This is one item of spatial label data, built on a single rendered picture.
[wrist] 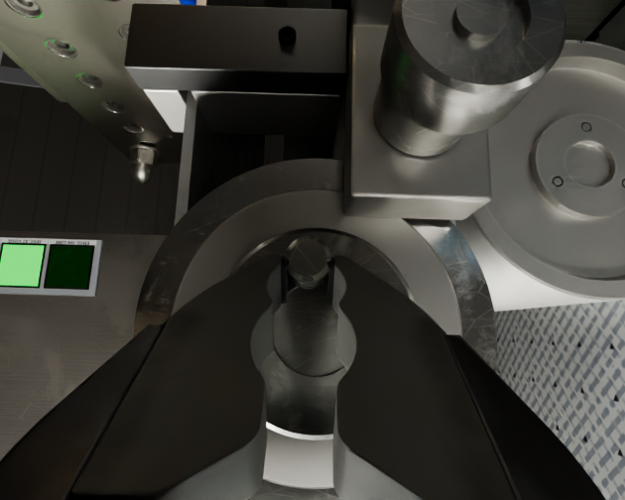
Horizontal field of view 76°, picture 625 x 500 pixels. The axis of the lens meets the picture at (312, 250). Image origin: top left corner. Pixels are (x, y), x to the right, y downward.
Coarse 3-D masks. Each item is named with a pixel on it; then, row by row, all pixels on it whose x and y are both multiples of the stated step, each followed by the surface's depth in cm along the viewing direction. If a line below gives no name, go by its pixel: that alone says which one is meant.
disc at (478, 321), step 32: (320, 160) 18; (224, 192) 17; (256, 192) 17; (192, 224) 17; (416, 224) 17; (448, 224) 17; (160, 256) 17; (448, 256) 17; (160, 288) 16; (480, 288) 17; (160, 320) 16; (480, 320) 16; (480, 352) 16
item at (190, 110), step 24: (216, 0) 22; (240, 0) 28; (192, 96) 19; (192, 120) 18; (192, 144) 18; (216, 144) 23; (240, 144) 30; (264, 144) 43; (192, 168) 18; (216, 168) 23; (240, 168) 30; (192, 192) 18
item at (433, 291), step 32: (288, 192) 17; (320, 192) 17; (224, 224) 16; (256, 224) 16; (288, 224) 16; (320, 224) 16; (352, 224) 16; (384, 224) 16; (192, 256) 16; (224, 256) 16; (416, 256) 16; (192, 288) 16; (416, 288) 16; (448, 288) 16; (448, 320) 16; (288, 448) 15; (320, 448) 15; (288, 480) 15; (320, 480) 15
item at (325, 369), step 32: (256, 256) 15; (352, 256) 15; (384, 256) 15; (288, 288) 15; (320, 288) 15; (288, 320) 15; (320, 320) 14; (288, 352) 14; (320, 352) 14; (288, 384) 14; (320, 384) 14; (288, 416) 14; (320, 416) 14
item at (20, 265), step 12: (12, 252) 49; (24, 252) 49; (36, 252) 49; (0, 264) 49; (12, 264) 49; (24, 264) 49; (36, 264) 49; (0, 276) 49; (12, 276) 49; (24, 276) 49; (36, 276) 49
